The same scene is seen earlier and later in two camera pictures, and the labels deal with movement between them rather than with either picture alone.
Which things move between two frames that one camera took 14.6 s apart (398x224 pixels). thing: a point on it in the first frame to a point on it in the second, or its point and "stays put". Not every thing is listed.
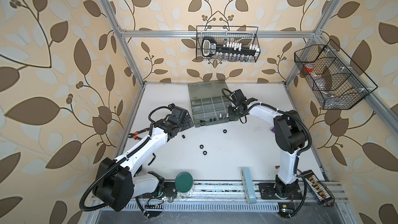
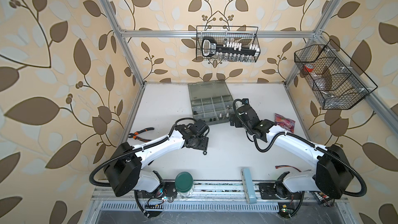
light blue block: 247,186 stays put
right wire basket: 337,83 stays put
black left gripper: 186,125 to 204,144
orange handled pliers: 134,135 stays put
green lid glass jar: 184,185 stays put
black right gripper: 231,114 to 237,121
